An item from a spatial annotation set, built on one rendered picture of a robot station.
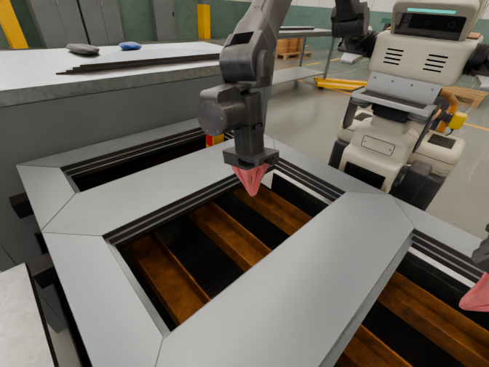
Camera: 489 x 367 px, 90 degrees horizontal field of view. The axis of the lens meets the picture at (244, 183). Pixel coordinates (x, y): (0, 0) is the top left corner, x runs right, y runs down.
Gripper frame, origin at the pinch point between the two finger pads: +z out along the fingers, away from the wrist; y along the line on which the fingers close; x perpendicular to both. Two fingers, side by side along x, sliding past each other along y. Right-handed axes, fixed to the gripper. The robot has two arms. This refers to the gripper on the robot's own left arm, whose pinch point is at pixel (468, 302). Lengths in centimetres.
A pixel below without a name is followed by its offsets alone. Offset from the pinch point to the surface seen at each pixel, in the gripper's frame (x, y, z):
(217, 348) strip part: -21.8, -15.9, 19.2
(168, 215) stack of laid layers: -12, -47, 29
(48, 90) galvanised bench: -23, -96, 20
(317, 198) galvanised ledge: 43, -32, 39
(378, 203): 31.6, -15.2, 16.8
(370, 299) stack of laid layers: 4.6, -4.2, 16.8
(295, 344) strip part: -12.7, -8.8, 17.1
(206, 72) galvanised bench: 32, -97, 19
